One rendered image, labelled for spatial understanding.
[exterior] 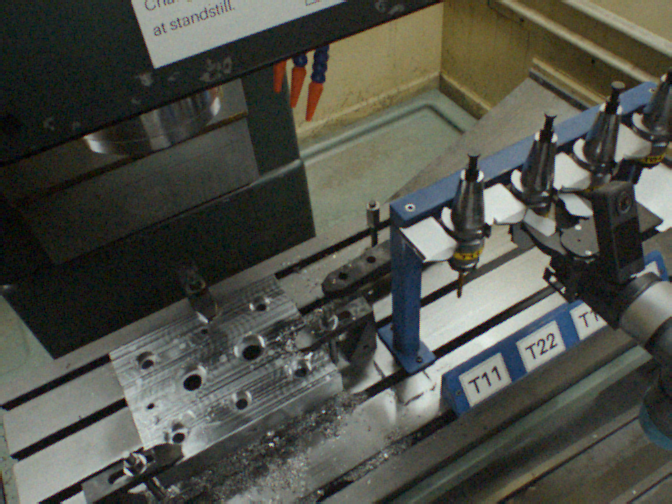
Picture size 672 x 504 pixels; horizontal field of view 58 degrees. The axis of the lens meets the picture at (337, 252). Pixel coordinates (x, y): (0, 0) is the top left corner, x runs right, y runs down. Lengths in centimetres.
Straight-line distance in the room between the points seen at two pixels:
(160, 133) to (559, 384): 72
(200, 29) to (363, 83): 152
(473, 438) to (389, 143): 115
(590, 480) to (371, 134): 121
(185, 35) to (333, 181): 142
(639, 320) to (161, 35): 58
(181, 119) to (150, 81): 18
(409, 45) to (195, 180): 90
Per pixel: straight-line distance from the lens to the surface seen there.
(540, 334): 102
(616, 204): 75
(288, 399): 91
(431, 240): 77
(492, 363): 98
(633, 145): 95
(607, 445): 121
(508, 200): 83
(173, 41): 41
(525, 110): 167
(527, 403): 101
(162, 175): 127
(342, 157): 189
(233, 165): 131
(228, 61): 43
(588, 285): 83
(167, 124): 59
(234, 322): 100
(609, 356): 110
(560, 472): 115
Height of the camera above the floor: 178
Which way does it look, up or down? 48 degrees down
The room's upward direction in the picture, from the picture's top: 7 degrees counter-clockwise
